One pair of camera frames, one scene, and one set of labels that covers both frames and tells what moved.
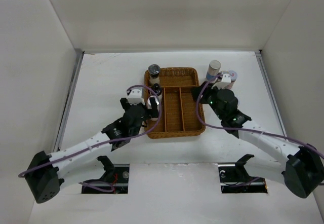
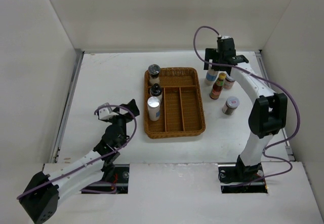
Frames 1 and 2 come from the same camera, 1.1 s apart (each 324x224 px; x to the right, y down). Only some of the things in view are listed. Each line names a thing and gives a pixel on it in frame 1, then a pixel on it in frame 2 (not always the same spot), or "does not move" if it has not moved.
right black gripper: [207, 90] -> [211, 54]
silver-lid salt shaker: [149, 106] does not move
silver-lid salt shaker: [213, 69] does not move
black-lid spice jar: [154, 72] does not move
